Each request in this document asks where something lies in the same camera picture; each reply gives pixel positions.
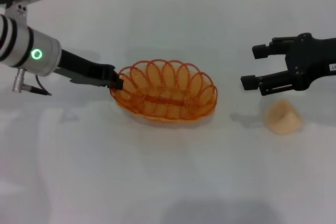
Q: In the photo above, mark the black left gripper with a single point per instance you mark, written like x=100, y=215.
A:
x=86, y=73

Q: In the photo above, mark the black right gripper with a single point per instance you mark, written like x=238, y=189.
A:
x=312, y=61

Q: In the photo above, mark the orange woven plastic basket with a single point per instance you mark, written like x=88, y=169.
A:
x=162, y=100

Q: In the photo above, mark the beige bread bun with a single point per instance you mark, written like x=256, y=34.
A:
x=283, y=121

